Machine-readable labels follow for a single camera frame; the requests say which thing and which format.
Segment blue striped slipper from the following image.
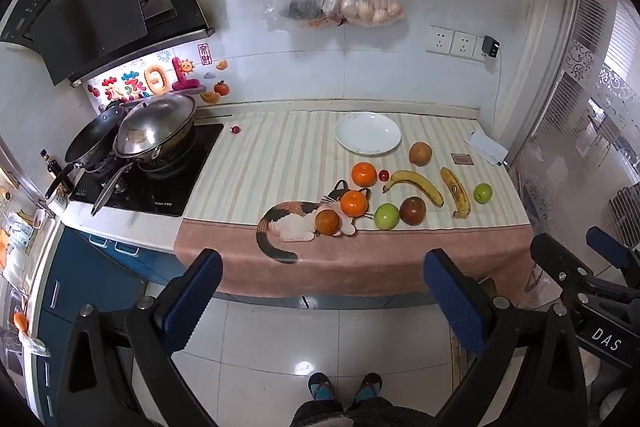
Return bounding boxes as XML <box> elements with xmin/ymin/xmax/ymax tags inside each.
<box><xmin>308</xmin><ymin>373</ymin><xmax>335</xmax><ymax>402</ymax></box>
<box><xmin>352</xmin><ymin>373</ymin><xmax>383</xmax><ymax>403</ymax></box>

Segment black frying pan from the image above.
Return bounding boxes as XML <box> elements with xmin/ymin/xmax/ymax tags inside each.
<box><xmin>45</xmin><ymin>104</ymin><xmax>126</xmax><ymax>200</ymax></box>

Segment white wall socket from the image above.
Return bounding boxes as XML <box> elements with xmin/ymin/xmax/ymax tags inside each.
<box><xmin>449</xmin><ymin>30</ymin><xmax>478</xmax><ymax>58</ymax></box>
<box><xmin>426</xmin><ymin>26</ymin><xmax>455</xmax><ymax>55</ymax></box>

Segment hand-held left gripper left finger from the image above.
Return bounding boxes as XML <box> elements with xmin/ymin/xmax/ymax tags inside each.
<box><xmin>47</xmin><ymin>248</ymin><xmax>224</xmax><ymax>427</ymax></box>

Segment colourful wall stickers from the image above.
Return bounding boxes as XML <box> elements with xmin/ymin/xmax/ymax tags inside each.
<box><xmin>87</xmin><ymin>42</ymin><xmax>231</xmax><ymax>108</ymax></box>

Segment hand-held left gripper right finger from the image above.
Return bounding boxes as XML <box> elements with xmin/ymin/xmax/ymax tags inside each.
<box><xmin>424</xmin><ymin>248</ymin><xmax>594</xmax><ymax>427</ymax></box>

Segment steel wok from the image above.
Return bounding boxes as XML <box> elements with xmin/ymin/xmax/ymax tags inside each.
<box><xmin>91</xmin><ymin>107</ymin><xmax>201</xmax><ymax>216</ymax></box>

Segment yellow banana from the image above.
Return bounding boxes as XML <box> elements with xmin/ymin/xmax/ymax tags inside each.
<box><xmin>382</xmin><ymin>170</ymin><xmax>445</xmax><ymax>208</ymax></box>
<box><xmin>440</xmin><ymin>167</ymin><xmax>472</xmax><ymax>219</ymax></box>

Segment silver pot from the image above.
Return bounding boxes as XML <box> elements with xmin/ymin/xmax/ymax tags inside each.
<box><xmin>113</xmin><ymin>93</ymin><xmax>197</xmax><ymax>156</ymax></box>

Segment striped cat print cloth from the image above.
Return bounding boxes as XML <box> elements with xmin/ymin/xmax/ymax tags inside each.
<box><xmin>174</xmin><ymin>109</ymin><xmax>536</xmax><ymax>299</ymax></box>

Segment white plate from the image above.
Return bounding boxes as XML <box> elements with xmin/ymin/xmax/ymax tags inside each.
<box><xmin>334</xmin><ymin>112</ymin><xmax>402</xmax><ymax>156</ymax></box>

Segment blue kitchen cabinet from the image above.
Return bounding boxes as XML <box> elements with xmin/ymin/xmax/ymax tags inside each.
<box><xmin>30</xmin><ymin>227</ymin><xmax>176</xmax><ymax>358</ymax></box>

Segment white paper packet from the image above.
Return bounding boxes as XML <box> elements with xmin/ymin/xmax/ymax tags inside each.
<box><xmin>464</xmin><ymin>129</ymin><xmax>509</xmax><ymax>166</ymax></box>

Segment orange tangerine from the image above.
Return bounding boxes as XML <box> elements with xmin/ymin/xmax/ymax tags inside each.
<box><xmin>340</xmin><ymin>189</ymin><xmax>369</xmax><ymax>218</ymax></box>
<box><xmin>351</xmin><ymin>162</ymin><xmax>378</xmax><ymax>188</ymax></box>

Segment large green apple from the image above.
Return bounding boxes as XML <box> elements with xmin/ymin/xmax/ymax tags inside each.
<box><xmin>374</xmin><ymin>203</ymin><xmax>400</xmax><ymax>230</ymax></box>

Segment red apple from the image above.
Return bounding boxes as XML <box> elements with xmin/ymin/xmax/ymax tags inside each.
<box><xmin>399</xmin><ymin>196</ymin><xmax>427</xmax><ymax>226</ymax></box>

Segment frosted glass sliding door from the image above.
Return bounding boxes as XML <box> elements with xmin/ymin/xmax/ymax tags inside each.
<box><xmin>515</xmin><ymin>0</ymin><xmax>640</xmax><ymax>258</ymax></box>

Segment dark orange persimmon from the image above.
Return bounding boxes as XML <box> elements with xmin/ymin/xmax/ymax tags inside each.
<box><xmin>315</xmin><ymin>209</ymin><xmax>342</xmax><ymax>236</ymax></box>

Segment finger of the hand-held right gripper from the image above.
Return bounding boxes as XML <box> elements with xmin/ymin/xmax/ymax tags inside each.
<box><xmin>586</xmin><ymin>226</ymin><xmax>640</xmax><ymax>274</ymax></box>
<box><xmin>530</xmin><ymin>233</ymin><xmax>601</xmax><ymax>290</ymax></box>

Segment dark sauce bottle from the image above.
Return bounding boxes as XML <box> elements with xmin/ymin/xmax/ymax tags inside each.
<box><xmin>40</xmin><ymin>149</ymin><xmax>63</xmax><ymax>182</ymax></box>

